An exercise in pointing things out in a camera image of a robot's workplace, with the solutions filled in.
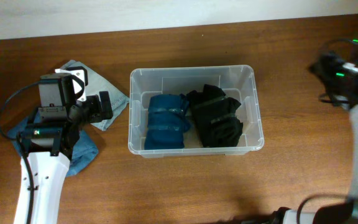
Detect clear plastic storage bin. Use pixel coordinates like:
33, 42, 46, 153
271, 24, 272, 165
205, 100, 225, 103
128, 65, 265, 158

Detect black garment with tape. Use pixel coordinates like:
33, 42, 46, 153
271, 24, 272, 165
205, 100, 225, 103
186, 84, 243, 147

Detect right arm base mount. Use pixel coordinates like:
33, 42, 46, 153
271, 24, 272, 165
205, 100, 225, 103
240, 207, 289, 224

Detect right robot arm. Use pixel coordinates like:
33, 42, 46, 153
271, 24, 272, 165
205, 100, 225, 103
271, 39, 358, 223

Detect dark blue folded jeans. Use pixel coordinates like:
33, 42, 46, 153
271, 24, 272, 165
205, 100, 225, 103
7, 113, 99, 177

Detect teal garment with tape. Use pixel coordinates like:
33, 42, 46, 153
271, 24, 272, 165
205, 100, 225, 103
144, 94, 191, 150

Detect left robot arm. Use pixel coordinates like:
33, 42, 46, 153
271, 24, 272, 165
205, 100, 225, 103
14, 73, 113, 223

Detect light blue folded jeans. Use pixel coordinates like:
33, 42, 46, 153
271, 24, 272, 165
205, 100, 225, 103
60, 60, 129, 131

